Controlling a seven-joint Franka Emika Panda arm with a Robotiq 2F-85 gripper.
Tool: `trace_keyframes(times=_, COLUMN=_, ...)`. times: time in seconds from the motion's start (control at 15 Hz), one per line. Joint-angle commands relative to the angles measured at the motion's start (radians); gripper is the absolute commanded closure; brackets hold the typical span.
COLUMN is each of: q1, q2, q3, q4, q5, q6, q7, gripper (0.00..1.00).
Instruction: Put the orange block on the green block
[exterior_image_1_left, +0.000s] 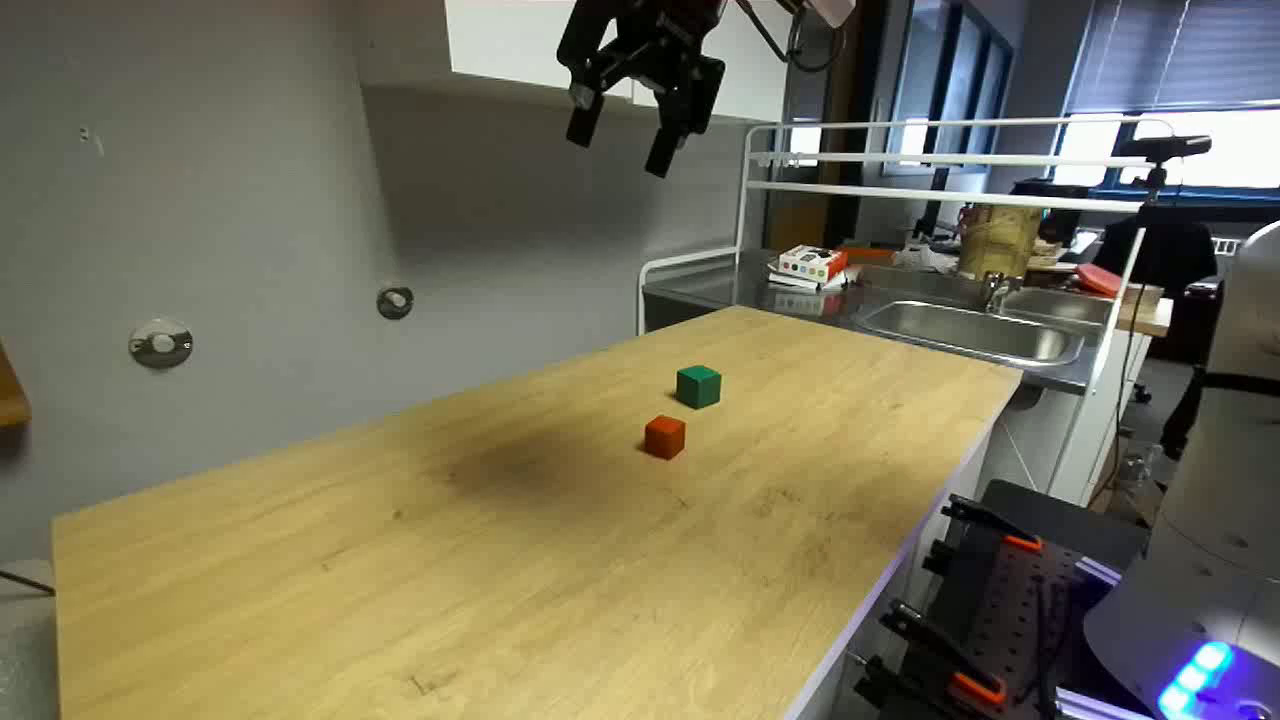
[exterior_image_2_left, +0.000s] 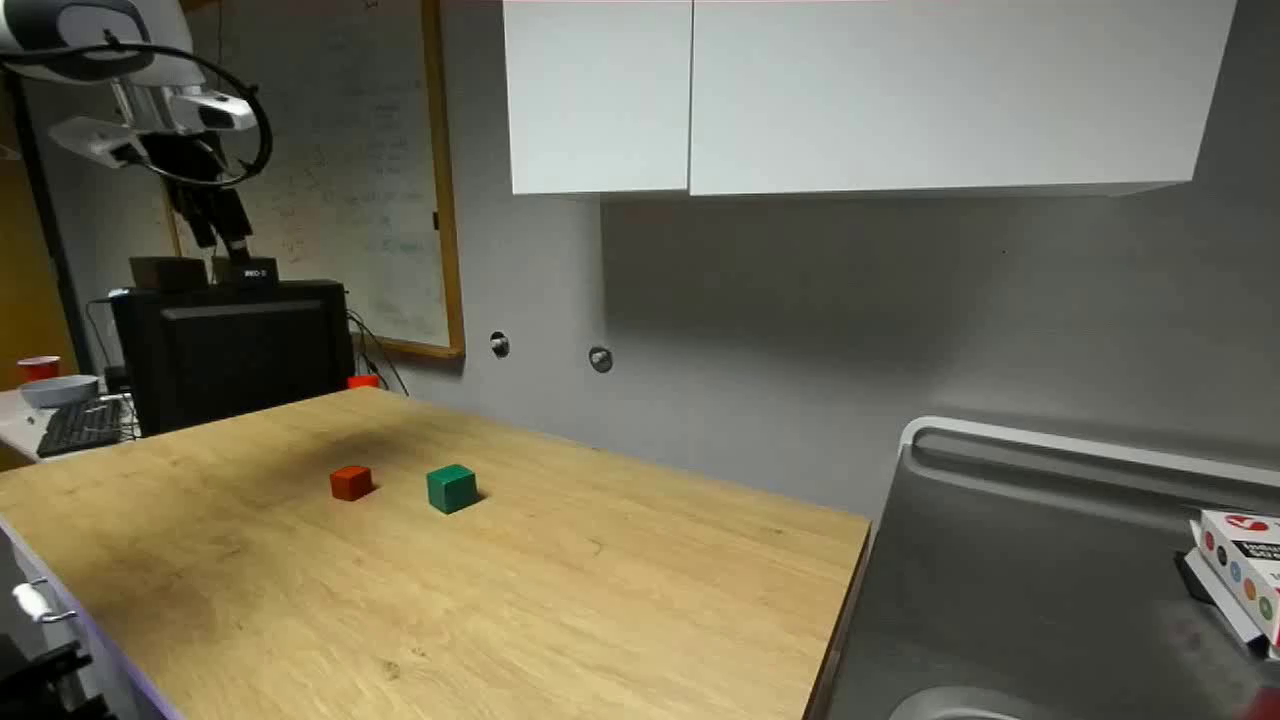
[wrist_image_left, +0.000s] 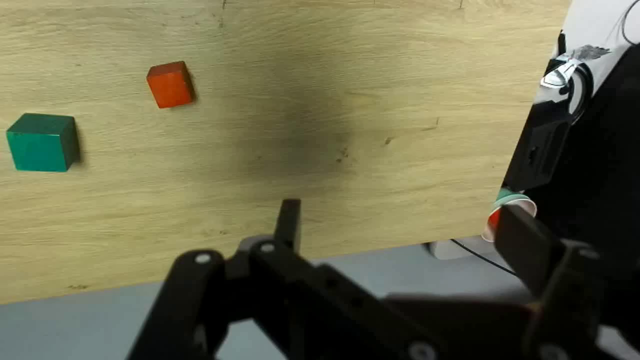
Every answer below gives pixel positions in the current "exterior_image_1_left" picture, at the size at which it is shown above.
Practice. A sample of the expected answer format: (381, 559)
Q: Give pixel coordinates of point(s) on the black camera on tripod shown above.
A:
(1156, 153)

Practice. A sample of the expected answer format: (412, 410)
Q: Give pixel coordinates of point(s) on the black clamp with orange tips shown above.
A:
(999, 632)

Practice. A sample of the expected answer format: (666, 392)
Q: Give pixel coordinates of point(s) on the round wall socket left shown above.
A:
(161, 345)

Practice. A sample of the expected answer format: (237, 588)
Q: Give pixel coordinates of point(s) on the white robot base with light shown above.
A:
(1194, 624)

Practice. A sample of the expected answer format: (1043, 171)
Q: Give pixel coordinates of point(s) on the round wall knob right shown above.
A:
(393, 302)

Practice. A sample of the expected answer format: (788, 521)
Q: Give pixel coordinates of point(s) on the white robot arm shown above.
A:
(786, 51)

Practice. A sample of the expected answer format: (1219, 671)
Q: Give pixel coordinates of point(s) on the stainless steel sink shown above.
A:
(977, 335)

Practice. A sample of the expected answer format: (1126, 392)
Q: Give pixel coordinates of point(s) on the green cube block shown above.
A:
(697, 387)

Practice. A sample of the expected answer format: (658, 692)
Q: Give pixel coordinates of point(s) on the red white box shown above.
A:
(811, 265)

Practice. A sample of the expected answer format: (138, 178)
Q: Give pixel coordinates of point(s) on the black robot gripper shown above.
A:
(652, 43)

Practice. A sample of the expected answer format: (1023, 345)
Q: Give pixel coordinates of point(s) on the orange cube block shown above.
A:
(660, 436)

